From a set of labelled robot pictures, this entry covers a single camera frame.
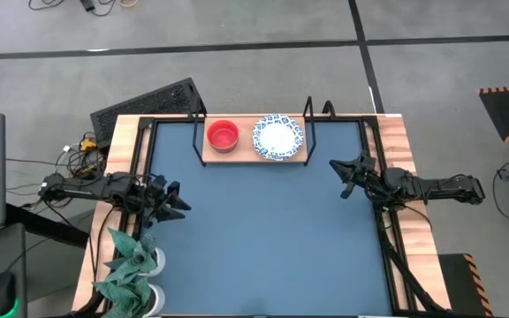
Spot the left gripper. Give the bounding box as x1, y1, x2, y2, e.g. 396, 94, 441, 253
137, 175, 193, 223

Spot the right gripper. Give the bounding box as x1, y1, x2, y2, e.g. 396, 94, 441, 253
329, 152, 386, 200

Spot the blue patterned white plate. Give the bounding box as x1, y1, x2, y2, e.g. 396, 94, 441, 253
251, 113, 306, 163

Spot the orange plastic bowl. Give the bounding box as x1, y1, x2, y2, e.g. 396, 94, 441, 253
206, 118, 241, 154

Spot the wooden shelf board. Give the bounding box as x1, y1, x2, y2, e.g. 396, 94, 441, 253
201, 115, 308, 164

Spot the white plant pot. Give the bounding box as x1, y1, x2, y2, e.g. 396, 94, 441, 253
146, 246, 168, 278
145, 282, 167, 317

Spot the green leafy plant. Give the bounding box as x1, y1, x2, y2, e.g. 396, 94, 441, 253
92, 264, 157, 318
103, 226, 159, 284

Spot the blue table mat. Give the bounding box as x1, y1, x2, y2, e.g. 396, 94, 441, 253
150, 121, 395, 317

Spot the black mesh panel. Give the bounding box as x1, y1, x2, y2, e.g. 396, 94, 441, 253
89, 77, 208, 149

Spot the black floor beam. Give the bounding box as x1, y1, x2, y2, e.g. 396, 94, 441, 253
4, 201, 91, 248

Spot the black mouse green light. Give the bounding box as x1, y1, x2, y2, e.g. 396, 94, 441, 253
0, 270, 20, 318

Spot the black metal shelf frame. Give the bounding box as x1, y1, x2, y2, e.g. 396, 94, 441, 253
191, 95, 318, 168

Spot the black table frame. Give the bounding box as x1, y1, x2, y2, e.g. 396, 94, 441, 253
124, 114, 414, 318

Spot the yellow cable connector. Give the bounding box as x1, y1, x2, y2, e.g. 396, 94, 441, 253
79, 137, 99, 154

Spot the black frame strut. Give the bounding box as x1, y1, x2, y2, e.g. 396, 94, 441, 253
376, 207, 448, 315

